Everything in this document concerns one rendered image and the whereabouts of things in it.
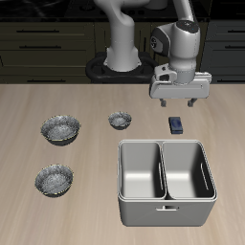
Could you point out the dark kitchen cupboards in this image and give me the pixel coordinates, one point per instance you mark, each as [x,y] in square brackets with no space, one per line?
[48,57]

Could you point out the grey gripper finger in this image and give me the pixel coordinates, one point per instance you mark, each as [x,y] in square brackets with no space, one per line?
[163,102]
[191,102]

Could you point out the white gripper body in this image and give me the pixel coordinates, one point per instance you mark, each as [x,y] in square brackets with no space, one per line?
[178,91]

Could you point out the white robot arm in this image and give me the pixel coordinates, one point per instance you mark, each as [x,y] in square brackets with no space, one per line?
[122,41]

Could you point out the white two-bin basket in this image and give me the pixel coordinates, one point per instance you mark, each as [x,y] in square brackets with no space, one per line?
[166,210]

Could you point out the flat black base plate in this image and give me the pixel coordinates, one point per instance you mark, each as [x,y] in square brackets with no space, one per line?
[95,71]

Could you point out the small grey speckled bowl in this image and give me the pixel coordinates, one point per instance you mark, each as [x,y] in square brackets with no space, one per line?
[120,120]

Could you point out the middle-sized grey speckled bowl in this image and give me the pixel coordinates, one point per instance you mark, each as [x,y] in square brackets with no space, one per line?
[53,181]

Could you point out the black kitchen countertop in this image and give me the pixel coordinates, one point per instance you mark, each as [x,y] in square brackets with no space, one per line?
[48,9]

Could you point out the large grey speckled bowl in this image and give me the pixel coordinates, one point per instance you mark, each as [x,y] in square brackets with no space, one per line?
[60,130]

